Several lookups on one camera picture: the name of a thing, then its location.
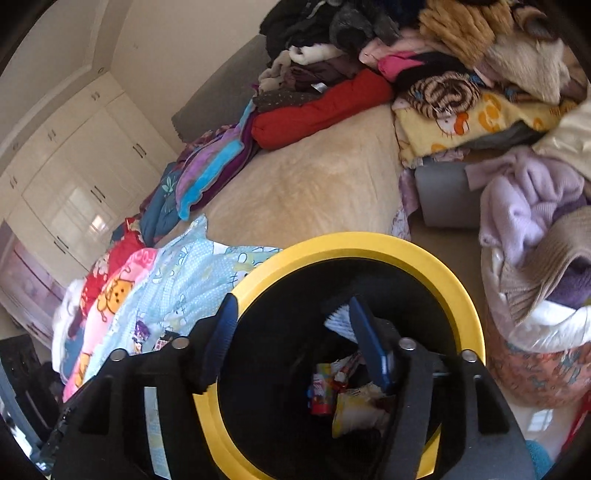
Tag yellow white snack bag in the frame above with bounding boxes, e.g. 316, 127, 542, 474
332, 383, 394, 438

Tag purple candy wrapper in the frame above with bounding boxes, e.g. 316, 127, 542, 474
131, 320, 150, 354

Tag red cylindrical candy pack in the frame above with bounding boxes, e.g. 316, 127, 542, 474
311, 363, 335, 415

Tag red snack wrapper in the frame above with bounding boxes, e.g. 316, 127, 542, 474
332, 351, 363, 392

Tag white foam net sleeve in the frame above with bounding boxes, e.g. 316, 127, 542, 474
325, 305, 358, 343

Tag yellow rimmed black trash bin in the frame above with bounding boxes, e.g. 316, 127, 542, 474
194, 232, 485, 479

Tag white garment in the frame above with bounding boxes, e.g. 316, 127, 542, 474
51, 280, 83, 373

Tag pink cartoon bear blanket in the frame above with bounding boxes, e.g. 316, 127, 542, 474
62, 248, 158, 402

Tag light blue Hello Kitty blanket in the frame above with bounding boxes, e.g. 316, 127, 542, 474
88, 215, 280, 379

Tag red floral quilt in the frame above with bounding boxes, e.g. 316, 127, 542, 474
80, 217, 145, 319

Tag blue leaf pattern quilt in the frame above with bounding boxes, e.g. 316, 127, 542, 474
110, 161, 184, 247

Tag lilac fleece garment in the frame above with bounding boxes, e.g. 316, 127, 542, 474
465, 146, 585, 266

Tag beige bed sheet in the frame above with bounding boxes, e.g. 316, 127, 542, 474
156, 103, 403, 250

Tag white glossy wardrobe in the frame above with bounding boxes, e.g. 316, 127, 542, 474
1, 74, 175, 285

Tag purple striped pillow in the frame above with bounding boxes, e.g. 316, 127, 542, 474
175, 100, 259, 221

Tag yellow cartoon blanket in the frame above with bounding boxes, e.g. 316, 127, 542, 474
392, 92, 577, 169

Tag red cushion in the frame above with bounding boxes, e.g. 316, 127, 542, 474
252, 69, 394, 150

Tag grey headboard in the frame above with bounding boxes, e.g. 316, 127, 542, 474
171, 35, 270, 143

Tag pile of dark clothes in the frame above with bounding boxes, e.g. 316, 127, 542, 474
256, 1, 590, 119

